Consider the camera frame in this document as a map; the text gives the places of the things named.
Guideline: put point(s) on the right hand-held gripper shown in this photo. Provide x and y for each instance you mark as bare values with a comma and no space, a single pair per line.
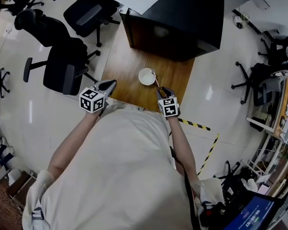
169,107

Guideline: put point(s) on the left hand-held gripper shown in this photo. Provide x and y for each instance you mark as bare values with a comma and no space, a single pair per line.
91,100

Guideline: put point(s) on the metal spoon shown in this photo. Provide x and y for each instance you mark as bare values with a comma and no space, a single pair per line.
156,80

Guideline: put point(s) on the white cup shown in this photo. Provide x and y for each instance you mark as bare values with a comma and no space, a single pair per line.
146,77

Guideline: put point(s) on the person's left forearm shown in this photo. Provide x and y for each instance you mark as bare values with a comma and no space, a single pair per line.
69,142

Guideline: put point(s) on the person's right forearm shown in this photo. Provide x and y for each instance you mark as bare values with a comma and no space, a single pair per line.
183,147

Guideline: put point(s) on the yellow black floor tape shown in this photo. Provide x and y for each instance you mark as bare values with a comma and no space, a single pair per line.
209,153
194,124

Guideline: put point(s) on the large black office chair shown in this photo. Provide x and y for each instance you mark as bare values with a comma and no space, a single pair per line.
60,56

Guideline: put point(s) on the black cabinet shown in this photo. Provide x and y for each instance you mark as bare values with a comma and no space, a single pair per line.
177,25

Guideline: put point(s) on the black office chair grey armrests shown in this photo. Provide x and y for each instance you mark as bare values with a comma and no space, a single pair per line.
89,13

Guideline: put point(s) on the person's white shirt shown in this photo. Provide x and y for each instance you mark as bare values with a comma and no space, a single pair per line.
115,171

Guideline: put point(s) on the white metal rack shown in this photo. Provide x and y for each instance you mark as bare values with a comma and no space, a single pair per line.
256,166

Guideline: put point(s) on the cluttered wooden desk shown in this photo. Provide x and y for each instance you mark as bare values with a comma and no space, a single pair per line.
286,109

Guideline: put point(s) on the black device red button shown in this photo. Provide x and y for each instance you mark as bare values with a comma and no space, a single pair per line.
212,213

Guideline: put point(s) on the brown wooden cabinet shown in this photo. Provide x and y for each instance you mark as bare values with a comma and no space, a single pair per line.
19,190

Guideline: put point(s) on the laptop with blue screen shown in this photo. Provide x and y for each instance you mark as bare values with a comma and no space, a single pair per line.
252,213

